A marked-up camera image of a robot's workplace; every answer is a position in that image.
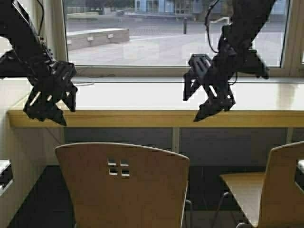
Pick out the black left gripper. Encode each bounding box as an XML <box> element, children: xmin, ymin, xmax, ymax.
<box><xmin>23</xmin><ymin>60</ymin><xmax>78</xmax><ymax>126</ymax></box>

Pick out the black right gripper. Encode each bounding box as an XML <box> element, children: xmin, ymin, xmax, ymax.
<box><xmin>183</xmin><ymin>54</ymin><xmax>235</xmax><ymax>122</ymax></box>

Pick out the wooden chair with cutout back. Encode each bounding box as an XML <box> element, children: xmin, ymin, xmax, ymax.
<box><xmin>55</xmin><ymin>142</ymin><xmax>190</xmax><ymax>228</ymax></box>

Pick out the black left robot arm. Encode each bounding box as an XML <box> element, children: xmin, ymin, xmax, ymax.
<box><xmin>0</xmin><ymin>0</ymin><xmax>78</xmax><ymax>126</ymax></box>

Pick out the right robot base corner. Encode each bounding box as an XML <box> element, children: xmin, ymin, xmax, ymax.
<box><xmin>294</xmin><ymin>160</ymin><xmax>304</xmax><ymax>190</ymax></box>

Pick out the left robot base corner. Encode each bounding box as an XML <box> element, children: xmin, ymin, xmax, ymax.
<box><xmin>0</xmin><ymin>160</ymin><xmax>13</xmax><ymax>195</ymax></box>

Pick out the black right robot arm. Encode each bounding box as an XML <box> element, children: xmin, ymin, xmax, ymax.
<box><xmin>183</xmin><ymin>0</ymin><xmax>275</xmax><ymax>122</ymax></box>

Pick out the long wooden window counter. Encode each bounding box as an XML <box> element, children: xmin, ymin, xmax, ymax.
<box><xmin>7</xmin><ymin>77</ymin><xmax>304</xmax><ymax>129</ymax></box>

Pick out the dark outdoor bollard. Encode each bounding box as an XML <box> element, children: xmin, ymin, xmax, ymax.
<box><xmin>183</xmin><ymin>17</ymin><xmax>187</xmax><ymax>35</ymax></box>

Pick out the right wrist camera housing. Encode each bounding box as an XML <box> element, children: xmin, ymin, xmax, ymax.
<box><xmin>237</xmin><ymin>49</ymin><xmax>269</xmax><ymax>79</ymax></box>

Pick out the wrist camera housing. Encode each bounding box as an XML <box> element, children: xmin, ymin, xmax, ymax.
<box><xmin>0</xmin><ymin>49</ymin><xmax>30</xmax><ymax>79</ymax></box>
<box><xmin>237</xmin><ymin>49</ymin><xmax>269</xmax><ymax>79</ymax></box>

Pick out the left wrist camera housing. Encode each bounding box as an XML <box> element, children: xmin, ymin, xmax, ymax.
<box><xmin>0</xmin><ymin>49</ymin><xmax>30</xmax><ymax>79</ymax></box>

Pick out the concrete outdoor bench wall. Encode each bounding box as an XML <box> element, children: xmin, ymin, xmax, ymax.
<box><xmin>66</xmin><ymin>28</ymin><xmax>130</xmax><ymax>51</ymax></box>

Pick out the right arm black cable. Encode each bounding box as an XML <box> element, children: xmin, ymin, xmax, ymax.
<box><xmin>204</xmin><ymin>0</ymin><xmax>220</xmax><ymax>53</ymax></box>

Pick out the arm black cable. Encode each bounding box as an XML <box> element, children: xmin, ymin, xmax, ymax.
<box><xmin>35</xmin><ymin>0</ymin><xmax>46</xmax><ymax>36</ymax></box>
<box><xmin>204</xmin><ymin>0</ymin><xmax>220</xmax><ymax>53</ymax></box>

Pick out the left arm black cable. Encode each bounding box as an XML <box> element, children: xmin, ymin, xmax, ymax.
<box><xmin>35</xmin><ymin>0</ymin><xmax>46</xmax><ymax>36</ymax></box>

